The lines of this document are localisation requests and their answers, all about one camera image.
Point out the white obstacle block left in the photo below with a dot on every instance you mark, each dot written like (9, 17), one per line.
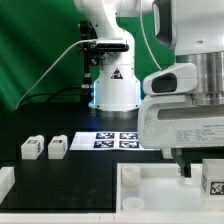
(7, 180)

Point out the black camera on stand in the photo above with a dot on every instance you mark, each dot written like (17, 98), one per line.
(102, 38)

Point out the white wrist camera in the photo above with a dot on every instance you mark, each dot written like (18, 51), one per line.
(176, 79)

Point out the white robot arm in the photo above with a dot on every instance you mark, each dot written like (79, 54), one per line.
(194, 29)

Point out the white square tabletop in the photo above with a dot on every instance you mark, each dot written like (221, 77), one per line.
(160, 187)

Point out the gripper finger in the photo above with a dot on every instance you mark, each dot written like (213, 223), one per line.
(184, 165)

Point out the white sheet with markers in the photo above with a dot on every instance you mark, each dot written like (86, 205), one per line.
(105, 140)

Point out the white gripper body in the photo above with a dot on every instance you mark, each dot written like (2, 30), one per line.
(174, 122)

